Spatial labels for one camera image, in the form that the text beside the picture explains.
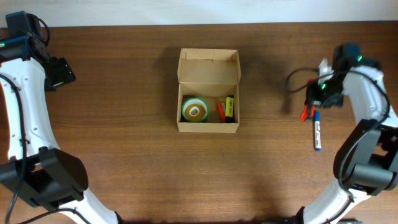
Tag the green tape roll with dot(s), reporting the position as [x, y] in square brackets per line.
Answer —
[192, 101]

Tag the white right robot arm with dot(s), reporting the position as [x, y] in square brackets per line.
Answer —
[366, 163]

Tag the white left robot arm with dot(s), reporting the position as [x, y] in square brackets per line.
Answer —
[38, 171]

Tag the yellow highlighter marker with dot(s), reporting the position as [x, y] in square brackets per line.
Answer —
[229, 109]

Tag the red black stapler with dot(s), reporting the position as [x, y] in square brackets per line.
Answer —
[221, 110]

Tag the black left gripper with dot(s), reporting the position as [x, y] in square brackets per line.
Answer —
[63, 73]

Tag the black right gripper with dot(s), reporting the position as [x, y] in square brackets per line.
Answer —
[312, 99]

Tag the orange utility knife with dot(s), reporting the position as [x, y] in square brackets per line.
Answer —
[309, 106]

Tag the small yellow tape roll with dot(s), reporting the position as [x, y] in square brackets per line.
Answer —
[195, 112]

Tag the brown cardboard box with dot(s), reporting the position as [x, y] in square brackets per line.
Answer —
[212, 75]

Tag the blue white marker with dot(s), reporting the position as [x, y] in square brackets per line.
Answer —
[317, 136]

